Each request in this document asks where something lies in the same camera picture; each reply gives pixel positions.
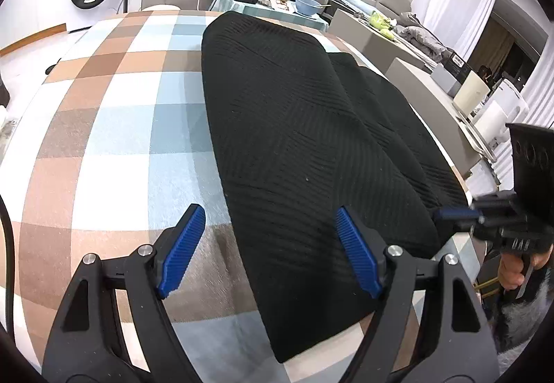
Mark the white floor appliance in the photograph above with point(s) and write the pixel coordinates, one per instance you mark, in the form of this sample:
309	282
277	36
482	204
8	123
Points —
502	110

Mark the black box with label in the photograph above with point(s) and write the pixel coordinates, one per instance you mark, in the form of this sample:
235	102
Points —
459	63

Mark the small table with checked cloth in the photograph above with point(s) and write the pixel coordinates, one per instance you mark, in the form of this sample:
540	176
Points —
277	15

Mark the blue pillow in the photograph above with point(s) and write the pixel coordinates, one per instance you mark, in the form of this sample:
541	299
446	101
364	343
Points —
352	1

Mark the grey box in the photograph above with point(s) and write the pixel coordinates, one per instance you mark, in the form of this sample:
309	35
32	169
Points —
446	80

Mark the cream container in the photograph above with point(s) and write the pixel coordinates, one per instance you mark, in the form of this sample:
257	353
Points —
471	94

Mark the person's right hand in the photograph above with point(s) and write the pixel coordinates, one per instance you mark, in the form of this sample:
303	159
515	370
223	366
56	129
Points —
510	272

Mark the checkered blanket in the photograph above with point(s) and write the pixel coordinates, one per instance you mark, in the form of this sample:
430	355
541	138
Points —
108	149

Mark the black knit sweater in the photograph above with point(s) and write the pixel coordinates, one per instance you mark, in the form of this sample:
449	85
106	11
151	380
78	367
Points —
281	128

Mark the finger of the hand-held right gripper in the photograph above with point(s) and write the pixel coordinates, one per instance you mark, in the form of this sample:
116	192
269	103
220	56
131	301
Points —
458	215

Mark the snack tray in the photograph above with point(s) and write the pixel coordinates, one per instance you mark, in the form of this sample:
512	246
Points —
277	3

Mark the green toy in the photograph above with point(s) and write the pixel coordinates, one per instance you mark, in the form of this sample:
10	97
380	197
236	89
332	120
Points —
380	23

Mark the blue bowl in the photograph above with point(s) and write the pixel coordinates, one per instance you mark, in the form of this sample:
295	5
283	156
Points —
307	5

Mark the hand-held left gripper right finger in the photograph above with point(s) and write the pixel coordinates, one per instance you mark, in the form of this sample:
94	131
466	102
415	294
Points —
359	253

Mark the person's right forearm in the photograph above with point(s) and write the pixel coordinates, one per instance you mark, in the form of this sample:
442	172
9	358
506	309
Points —
519	322

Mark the beige low cabinet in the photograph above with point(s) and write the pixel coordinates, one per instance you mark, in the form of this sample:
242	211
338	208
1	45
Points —
363	35

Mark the round white stool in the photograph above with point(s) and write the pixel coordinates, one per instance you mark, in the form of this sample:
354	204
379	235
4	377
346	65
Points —
161	8

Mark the beige counter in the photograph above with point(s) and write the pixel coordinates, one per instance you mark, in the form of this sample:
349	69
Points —
428	106

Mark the grey crumpled clothes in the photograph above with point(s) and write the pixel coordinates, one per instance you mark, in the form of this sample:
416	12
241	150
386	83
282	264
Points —
422	37

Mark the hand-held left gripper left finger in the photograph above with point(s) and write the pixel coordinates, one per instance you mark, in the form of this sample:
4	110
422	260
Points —
181	253

